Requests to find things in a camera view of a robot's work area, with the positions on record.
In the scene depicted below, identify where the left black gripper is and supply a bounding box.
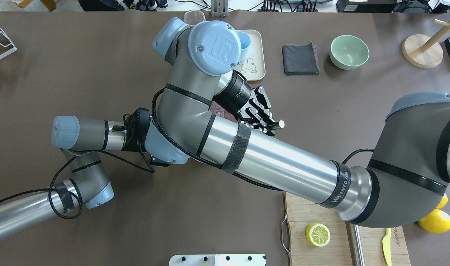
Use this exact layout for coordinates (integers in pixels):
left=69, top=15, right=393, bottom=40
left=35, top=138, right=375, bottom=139
left=122, top=108, right=151, bottom=152

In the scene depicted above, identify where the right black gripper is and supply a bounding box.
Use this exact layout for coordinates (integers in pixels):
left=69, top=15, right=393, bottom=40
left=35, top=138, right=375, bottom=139
left=237, top=86, right=277, bottom=136

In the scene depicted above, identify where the stainless steel ice scoop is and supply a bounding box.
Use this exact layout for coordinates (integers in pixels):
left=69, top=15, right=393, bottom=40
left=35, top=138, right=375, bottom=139
left=274, top=120, right=285, bottom=129

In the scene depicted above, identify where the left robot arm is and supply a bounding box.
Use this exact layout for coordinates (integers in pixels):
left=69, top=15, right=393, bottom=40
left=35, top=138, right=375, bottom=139
left=0, top=108, right=150, bottom=241

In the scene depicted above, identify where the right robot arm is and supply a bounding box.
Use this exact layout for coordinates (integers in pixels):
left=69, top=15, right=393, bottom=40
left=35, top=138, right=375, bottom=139
left=144, top=17, right=450, bottom=228

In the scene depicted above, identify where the light blue plastic cup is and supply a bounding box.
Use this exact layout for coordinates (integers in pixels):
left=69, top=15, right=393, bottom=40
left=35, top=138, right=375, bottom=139
left=237, top=31, right=251, bottom=62

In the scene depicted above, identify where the wooden cup tree stand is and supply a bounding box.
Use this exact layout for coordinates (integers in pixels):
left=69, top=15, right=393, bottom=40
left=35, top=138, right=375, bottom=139
left=401, top=18, right=450, bottom=69

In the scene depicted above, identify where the pink bowl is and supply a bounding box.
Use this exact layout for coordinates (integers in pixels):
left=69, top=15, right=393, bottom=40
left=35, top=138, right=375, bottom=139
left=209, top=101, right=238, bottom=122

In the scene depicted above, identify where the cream rabbit serving tray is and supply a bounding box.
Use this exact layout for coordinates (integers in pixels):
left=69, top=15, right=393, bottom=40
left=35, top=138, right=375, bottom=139
left=234, top=29, right=265, bottom=81

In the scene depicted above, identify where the folded grey cloth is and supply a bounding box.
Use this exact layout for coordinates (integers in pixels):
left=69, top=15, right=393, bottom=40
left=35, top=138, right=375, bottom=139
left=282, top=42, right=320, bottom=75

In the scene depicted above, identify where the wooden cutting board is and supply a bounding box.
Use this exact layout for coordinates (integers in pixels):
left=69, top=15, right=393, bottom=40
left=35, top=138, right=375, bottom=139
left=284, top=192, right=411, bottom=266

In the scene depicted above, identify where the green bowl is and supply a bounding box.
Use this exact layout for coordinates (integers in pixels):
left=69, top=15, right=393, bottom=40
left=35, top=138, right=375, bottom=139
left=330, top=35, right=369, bottom=70

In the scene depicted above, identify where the clear wine glass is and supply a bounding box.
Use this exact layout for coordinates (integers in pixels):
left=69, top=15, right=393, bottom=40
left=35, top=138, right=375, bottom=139
left=183, top=10, right=206, bottom=26

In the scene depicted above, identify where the half lemon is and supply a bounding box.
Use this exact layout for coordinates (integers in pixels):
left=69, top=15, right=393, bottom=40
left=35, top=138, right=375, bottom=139
left=305, top=223, right=331, bottom=247

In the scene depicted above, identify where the yellow plastic knife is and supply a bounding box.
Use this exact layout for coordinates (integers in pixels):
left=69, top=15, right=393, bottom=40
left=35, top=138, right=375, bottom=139
left=382, top=228, right=392, bottom=266

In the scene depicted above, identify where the upper yellow lemon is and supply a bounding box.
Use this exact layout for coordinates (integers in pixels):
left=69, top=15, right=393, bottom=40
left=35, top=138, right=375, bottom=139
left=436, top=193, right=448, bottom=209

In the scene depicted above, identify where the yellow lemon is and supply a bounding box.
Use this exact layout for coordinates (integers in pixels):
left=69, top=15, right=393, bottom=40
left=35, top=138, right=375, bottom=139
left=436, top=193, right=448, bottom=209
left=417, top=209, right=450, bottom=233

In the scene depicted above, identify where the lower yellow lemon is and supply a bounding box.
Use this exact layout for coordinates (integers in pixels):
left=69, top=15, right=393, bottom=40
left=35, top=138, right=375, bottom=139
left=417, top=209, right=450, bottom=233

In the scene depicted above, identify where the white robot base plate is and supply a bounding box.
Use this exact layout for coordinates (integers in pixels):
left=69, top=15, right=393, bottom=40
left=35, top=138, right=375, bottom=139
left=169, top=253, right=267, bottom=266

